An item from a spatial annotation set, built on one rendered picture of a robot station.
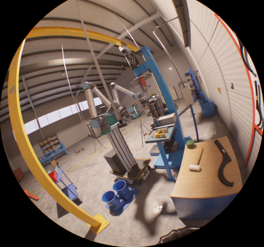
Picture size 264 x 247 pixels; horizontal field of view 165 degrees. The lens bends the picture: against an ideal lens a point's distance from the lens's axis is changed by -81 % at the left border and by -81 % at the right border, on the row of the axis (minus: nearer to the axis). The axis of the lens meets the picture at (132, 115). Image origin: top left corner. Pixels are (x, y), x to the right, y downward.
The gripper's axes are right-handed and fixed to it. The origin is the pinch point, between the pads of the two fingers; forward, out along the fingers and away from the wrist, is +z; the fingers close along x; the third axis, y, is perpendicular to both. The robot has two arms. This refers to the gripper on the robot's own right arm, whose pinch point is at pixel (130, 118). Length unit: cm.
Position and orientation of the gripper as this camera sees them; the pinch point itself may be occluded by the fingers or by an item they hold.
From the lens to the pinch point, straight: 125.5
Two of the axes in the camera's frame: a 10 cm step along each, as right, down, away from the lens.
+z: 7.4, 6.8, 0.0
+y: -5.8, 6.3, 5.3
